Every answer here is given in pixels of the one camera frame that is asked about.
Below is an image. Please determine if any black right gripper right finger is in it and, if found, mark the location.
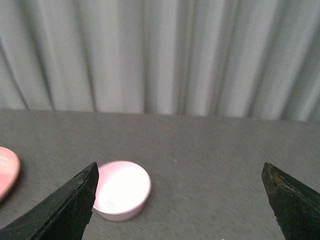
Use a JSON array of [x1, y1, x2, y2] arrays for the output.
[[261, 162, 320, 240]]

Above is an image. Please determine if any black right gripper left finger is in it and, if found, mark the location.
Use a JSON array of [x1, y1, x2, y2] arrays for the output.
[[0, 162, 99, 240]]

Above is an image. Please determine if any pink round bowl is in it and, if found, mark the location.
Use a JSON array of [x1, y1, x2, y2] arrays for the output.
[[93, 160, 152, 222]]

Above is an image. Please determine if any pink plate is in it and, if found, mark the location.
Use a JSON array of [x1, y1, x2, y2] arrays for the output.
[[0, 146, 21, 202]]

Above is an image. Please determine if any white pleated curtain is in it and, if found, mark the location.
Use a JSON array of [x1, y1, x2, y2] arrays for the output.
[[0, 0, 320, 121]]

